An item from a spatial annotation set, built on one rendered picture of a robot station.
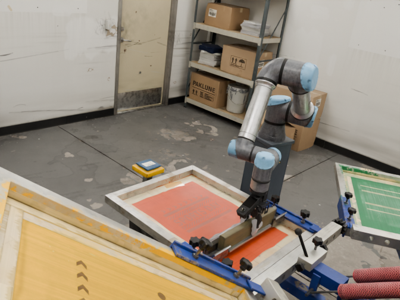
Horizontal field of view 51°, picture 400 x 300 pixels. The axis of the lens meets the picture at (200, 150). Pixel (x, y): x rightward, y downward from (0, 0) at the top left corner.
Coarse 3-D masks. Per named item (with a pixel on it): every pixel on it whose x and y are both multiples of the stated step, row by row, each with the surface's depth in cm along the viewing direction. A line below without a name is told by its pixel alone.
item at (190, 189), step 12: (168, 192) 208; (180, 192) 209; (192, 192) 211; (204, 192) 212; (228, 204) 205; (228, 216) 195; (228, 228) 185; (252, 240) 179; (264, 240) 180; (276, 240) 181
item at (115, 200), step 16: (160, 176) 215; (176, 176) 219; (208, 176) 222; (128, 192) 197; (224, 192) 215; (240, 192) 210; (128, 208) 183; (144, 224) 175; (288, 224) 192; (160, 240) 170; (304, 240) 178; (272, 256) 165; (256, 272) 155
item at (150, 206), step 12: (132, 204) 194; (144, 204) 195; (156, 204) 196; (168, 204) 198; (156, 216) 187; (168, 228) 180; (180, 228) 181; (204, 228) 183; (216, 228) 184; (228, 252) 169; (240, 252) 170; (252, 252) 171
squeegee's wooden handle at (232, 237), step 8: (272, 208) 185; (264, 216) 179; (272, 216) 185; (240, 224) 170; (248, 224) 171; (264, 224) 182; (232, 232) 164; (240, 232) 168; (248, 232) 173; (224, 240) 161; (232, 240) 165; (240, 240) 171
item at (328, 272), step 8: (320, 264) 156; (304, 272) 156; (312, 272) 154; (320, 272) 152; (328, 272) 152; (336, 272) 153; (320, 280) 152; (328, 280) 150; (336, 280) 148; (344, 280) 149; (328, 288) 151; (336, 288) 148
